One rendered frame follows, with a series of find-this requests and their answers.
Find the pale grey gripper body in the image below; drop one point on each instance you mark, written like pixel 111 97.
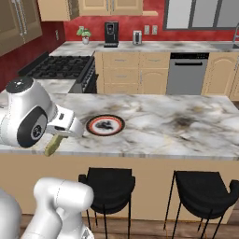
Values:
pixel 72 128

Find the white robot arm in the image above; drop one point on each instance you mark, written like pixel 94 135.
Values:
pixel 28 105

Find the black red rimmed plate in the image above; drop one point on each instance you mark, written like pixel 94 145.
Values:
pixel 105 125

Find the black gas stove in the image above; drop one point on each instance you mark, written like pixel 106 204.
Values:
pixel 62 67

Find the black bar stool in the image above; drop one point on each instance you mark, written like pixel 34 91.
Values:
pixel 202 193
pixel 109 189

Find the tan lower cupboards with drawers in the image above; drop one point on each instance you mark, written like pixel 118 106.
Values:
pixel 133 73

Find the green plant in white pot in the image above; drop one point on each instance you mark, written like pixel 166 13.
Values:
pixel 84 33

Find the tan kitchen island base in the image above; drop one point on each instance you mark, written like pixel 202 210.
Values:
pixel 152 183

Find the black coffee machine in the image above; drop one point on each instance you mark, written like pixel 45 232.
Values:
pixel 111 32

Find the brown tall cupboards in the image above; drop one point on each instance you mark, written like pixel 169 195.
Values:
pixel 15 21

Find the tan upper cupboards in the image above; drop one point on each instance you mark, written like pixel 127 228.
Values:
pixel 93 7

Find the silver dishwasher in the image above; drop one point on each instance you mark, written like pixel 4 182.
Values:
pixel 186 74

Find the tan arched lower cupboards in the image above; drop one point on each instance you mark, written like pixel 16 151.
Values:
pixel 221 73

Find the steel sink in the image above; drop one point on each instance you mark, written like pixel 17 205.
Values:
pixel 224 46

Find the grey framed window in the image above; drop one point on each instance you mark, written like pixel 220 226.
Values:
pixel 202 14

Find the silver tap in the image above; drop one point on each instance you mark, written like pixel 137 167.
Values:
pixel 235 35

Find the white wall outlet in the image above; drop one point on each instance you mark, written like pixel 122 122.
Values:
pixel 146 29
pixel 81 28
pixel 57 35
pixel 154 29

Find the tan wall shelf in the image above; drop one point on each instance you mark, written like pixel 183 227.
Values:
pixel 150 13

